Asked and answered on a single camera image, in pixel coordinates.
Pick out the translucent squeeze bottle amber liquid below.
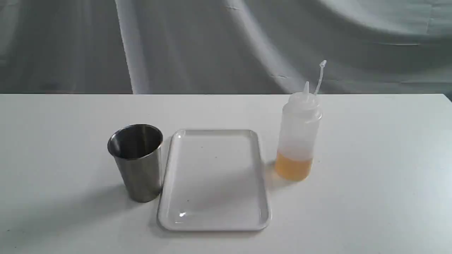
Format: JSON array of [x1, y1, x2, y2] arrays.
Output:
[[274, 60, 327, 181]]

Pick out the white rectangular plastic tray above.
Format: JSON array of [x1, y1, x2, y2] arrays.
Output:
[[157, 129, 272, 232]]

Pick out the stainless steel cup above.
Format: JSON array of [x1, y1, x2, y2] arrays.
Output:
[[107, 124, 163, 203]]

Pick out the grey fabric backdrop curtain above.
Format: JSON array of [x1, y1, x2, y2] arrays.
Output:
[[1, 0, 451, 97]]

